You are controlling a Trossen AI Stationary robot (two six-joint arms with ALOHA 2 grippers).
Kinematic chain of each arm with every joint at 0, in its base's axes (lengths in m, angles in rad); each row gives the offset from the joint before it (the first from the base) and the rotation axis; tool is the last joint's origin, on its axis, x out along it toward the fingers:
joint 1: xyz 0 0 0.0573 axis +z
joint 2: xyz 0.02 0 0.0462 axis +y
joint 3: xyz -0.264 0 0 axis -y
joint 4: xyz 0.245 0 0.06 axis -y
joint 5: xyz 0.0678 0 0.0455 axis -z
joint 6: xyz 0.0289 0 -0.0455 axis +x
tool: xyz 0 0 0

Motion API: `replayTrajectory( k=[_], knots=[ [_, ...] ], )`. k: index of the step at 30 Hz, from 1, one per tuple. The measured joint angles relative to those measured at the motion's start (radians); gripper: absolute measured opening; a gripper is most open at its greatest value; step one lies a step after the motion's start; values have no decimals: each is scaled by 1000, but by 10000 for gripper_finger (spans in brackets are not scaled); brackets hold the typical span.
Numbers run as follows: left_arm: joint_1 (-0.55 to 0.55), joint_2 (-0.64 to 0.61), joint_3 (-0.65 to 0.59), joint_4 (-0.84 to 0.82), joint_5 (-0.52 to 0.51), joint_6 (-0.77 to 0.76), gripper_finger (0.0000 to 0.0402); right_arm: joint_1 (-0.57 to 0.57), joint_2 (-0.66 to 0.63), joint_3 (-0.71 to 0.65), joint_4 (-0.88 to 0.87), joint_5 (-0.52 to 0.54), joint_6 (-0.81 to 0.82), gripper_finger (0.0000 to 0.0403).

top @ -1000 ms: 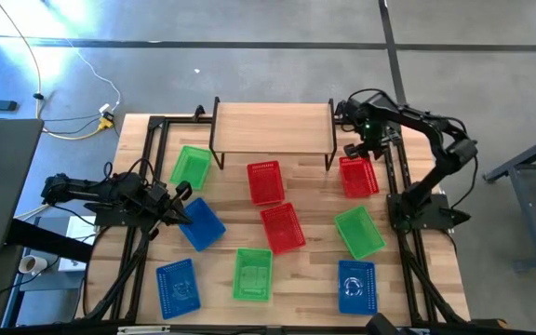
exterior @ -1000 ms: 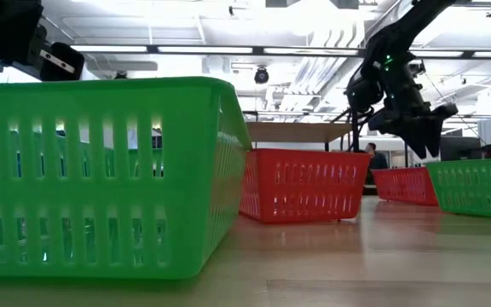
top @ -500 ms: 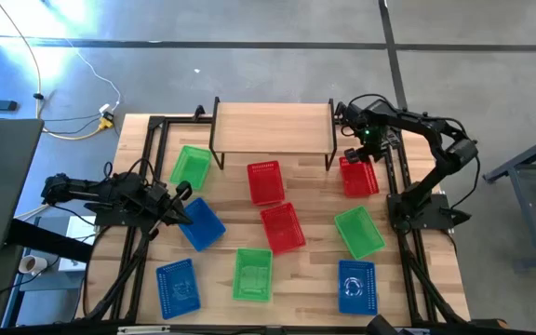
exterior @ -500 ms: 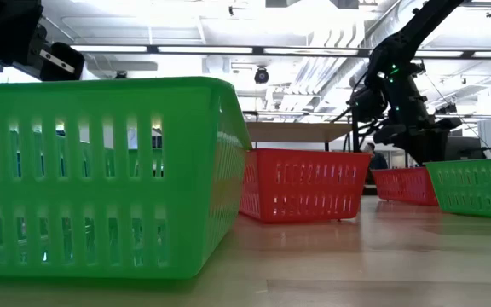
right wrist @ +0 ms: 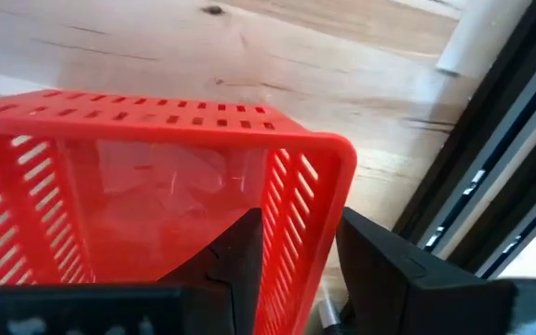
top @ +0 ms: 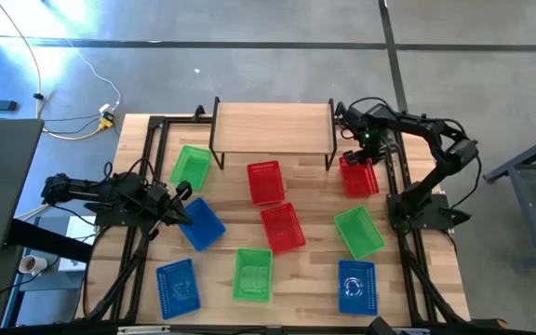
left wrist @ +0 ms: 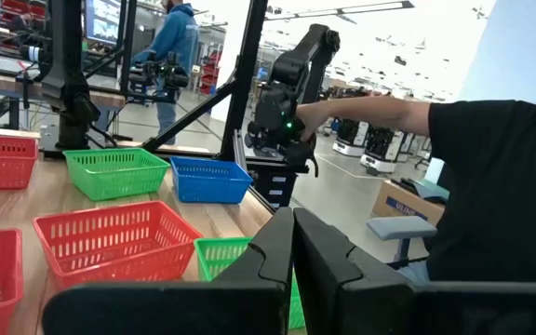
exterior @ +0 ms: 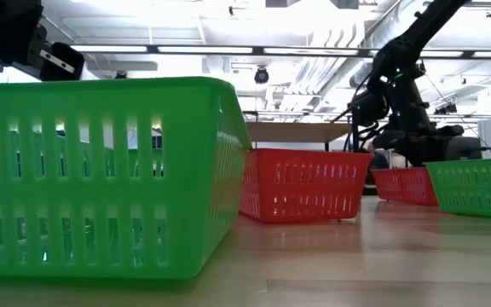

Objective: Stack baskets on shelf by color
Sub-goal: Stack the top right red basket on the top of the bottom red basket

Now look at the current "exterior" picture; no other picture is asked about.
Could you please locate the black computer monitor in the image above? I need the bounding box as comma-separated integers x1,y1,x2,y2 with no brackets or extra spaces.
444,136,483,162

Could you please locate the person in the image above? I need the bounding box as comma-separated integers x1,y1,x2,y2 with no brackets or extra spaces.
367,143,390,171

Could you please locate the dark ceiling fixture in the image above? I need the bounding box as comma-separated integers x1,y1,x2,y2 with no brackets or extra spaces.
466,0,491,19

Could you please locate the black track light cluster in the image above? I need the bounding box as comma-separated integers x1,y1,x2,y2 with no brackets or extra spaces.
433,101,459,115

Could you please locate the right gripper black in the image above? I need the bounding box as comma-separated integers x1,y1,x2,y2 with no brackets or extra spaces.
372,76,465,168

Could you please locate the wooden shelf black frame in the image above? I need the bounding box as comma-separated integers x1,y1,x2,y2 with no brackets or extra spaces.
243,106,362,154

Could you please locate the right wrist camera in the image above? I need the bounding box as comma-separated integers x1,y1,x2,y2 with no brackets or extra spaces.
347,89,390,128

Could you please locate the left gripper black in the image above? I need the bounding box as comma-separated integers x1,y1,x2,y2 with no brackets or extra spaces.
24,24,86,82

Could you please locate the green plastic basket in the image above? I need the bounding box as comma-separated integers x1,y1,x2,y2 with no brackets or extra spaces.
0,76,253,281
425,157,491,221

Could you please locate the ceiling light strip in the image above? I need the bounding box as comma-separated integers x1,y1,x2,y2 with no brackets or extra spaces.
69,43,491,60

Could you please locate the silver ventilation duct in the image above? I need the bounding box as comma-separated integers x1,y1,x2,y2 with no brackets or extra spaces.
349,25,383,89

